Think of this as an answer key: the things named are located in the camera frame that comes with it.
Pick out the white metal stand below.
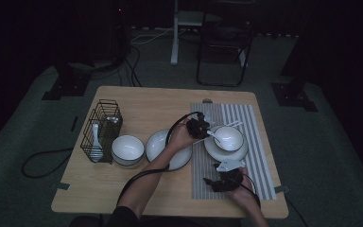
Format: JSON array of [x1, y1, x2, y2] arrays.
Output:
[[169, 0, 209, 66]]

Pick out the black cable loop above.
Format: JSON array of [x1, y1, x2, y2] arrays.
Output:
[[21, 148, 75, 179]]

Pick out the black folding chair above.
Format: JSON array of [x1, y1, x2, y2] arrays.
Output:
[[196, 0, 256, 88]]

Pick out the hand-held gripper black cable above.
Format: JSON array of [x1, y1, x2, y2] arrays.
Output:
[[240, 173, 263, 210], [116, 111, 203, 207]]

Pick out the person's right hand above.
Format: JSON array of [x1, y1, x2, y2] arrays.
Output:
[[230, 166, 260, 213]]

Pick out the white floor cable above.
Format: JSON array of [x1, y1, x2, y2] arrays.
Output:
[[130, 27, 175, 45]]

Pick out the white bowl with black rim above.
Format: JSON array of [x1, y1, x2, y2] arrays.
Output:
[[213, 125, 245, 153], [111, 134, 146, 169]]

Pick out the grey striped placemat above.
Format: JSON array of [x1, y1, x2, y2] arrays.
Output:
[[190, 102, 278, 201]]

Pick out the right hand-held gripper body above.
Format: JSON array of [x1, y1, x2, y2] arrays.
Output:
[[212, 159, 246, 193]]

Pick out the right hand-held gripper black cable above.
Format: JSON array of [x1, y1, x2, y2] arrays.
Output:
[[240, 173, 263, 210]]

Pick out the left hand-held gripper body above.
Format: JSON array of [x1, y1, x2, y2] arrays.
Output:
[[185, 112, 217, 140]]

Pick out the white plate with black rim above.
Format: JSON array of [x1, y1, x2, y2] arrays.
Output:
[[203, 126, 250, 163], [145, 128, 194, 172]]

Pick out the person's left hand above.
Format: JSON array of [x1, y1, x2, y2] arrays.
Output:
[[168, 121, 200, 153]]

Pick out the left hand-held gripper black cable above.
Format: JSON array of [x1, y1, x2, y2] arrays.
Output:
[[116, 111, 203, 207]]

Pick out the black floor cables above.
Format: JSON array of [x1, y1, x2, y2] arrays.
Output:
[[89, 45, 144, 88]]

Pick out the black stand base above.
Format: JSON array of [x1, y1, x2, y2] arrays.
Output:
[[42, 62, 93, 101], [270, 46, 319, 113]]

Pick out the grey tape piece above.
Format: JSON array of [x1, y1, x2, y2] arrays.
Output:
[[48, 182, 71, 191], [273, 184, 291, 194]]

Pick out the person's dark clothing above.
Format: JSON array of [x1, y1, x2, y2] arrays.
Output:
[[69, 206, 245, 227]]

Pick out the black wire cutlery basket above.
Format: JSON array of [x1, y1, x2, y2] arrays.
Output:
[[79, 98, 124, 165]]

